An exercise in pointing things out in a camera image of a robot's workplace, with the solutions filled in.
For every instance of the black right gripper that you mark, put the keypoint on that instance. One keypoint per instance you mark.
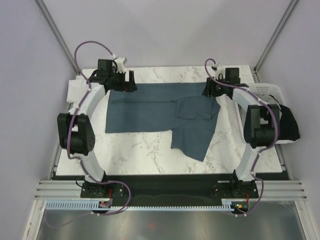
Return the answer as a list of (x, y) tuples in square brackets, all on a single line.
[(207, 91)]

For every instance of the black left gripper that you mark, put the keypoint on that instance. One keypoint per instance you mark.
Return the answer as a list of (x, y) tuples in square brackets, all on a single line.
[(129, 86)]

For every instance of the blue t shirt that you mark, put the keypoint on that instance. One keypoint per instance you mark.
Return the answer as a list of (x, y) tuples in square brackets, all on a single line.
[(158, 107)]

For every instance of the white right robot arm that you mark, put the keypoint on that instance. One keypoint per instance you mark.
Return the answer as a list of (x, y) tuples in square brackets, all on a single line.
[(260, 130)]

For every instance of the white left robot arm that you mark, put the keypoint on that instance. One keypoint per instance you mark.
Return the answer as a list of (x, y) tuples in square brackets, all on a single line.
[(75, 131)]

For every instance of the folded white t shirt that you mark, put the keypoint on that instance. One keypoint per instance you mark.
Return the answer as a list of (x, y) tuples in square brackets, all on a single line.
[(76, 90)]

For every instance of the white plastic laundry basket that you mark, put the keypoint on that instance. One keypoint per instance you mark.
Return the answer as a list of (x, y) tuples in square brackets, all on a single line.
[(269, 93)]

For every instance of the black t shirt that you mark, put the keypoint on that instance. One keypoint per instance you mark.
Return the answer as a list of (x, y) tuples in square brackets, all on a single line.
[(289, 129)]

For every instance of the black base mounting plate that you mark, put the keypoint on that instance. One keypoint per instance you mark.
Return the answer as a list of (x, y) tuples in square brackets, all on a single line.
[(180, 189)]

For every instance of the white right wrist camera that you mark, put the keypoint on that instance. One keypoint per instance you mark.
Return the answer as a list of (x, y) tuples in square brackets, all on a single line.
[(219, 72)]

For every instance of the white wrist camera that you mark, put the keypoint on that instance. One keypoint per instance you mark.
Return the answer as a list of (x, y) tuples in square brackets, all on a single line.
[(119, 64), (219, 72)]

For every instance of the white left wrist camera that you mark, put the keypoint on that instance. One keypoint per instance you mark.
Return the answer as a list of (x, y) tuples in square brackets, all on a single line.
[(119, 64)]

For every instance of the aluminium frame post left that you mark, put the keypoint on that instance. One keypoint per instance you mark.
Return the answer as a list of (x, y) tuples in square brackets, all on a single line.
[(57, 34)]

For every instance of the aluminium frame post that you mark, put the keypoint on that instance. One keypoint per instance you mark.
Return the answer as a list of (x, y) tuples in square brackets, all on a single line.
[(57, 34), (276, 34)]

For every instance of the aluminium frame post right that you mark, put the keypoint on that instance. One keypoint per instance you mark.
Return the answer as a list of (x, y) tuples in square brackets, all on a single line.
[(276, 34)]

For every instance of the aluminium rail right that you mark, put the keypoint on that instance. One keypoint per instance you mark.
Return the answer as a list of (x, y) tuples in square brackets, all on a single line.
[(283, 190)]

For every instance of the white slotted cable duct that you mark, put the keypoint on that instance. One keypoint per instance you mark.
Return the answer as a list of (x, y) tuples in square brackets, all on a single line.
[(99, 205)]

